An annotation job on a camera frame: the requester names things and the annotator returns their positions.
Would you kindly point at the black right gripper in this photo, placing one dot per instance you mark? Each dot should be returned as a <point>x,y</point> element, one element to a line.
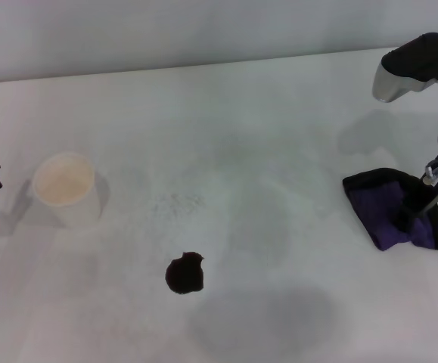
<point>428,193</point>

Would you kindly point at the purple rag with black border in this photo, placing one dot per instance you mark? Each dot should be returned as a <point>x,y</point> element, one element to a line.
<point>377,204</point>

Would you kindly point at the white paper cup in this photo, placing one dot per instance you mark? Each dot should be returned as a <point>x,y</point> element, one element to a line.
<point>69,189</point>

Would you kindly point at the black water stain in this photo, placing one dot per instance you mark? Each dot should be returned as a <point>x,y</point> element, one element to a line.
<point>184,274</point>

